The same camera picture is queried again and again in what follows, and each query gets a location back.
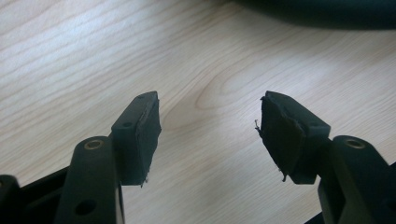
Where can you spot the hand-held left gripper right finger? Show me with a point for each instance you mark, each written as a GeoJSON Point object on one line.
{"type": "Point", "coordinates": [286, 137]}

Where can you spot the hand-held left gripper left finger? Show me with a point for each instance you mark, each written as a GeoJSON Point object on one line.
{"type": "Point", "coordinates": [137, 137]}

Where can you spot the dark round object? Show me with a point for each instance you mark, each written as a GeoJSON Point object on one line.
{"type": "Point", "coordinates": [327, 14]}

